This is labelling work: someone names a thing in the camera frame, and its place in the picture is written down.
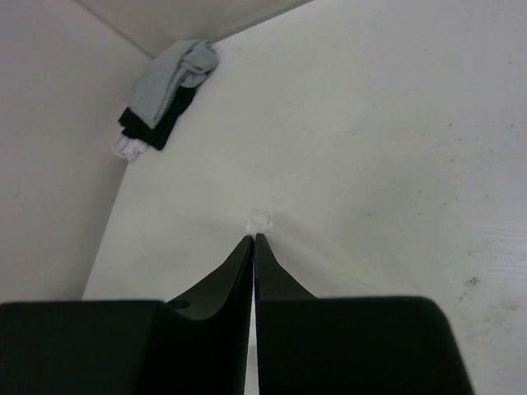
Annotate folded black tank top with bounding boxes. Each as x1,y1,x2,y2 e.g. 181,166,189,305
118,87,198,151

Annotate folded grey tank top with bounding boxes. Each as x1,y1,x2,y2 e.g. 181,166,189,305
127,39,219,128

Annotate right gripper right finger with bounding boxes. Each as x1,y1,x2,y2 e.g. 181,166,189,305
254,235,473,394

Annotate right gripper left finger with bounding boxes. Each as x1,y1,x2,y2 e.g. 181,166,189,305
1,236,254,394

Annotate folded white tank top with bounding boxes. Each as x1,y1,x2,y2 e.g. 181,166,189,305
112,134,149,162

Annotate white tank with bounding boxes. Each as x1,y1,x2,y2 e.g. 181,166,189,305
245,210,273,236
112,134,149,162

